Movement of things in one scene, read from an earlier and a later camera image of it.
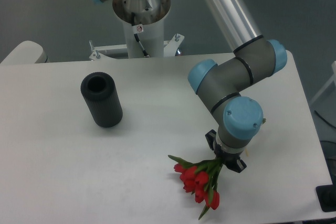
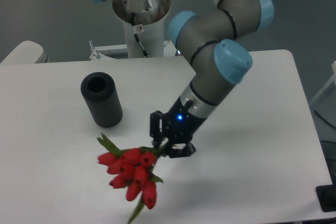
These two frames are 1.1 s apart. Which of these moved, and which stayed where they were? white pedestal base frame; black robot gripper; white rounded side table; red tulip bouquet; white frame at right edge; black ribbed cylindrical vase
Moved: black robot gripper; red tulip bouquet
Stayed: white pedestal base frame; white rounded side table; black ribbed cylindrical vase; white frame at right edge
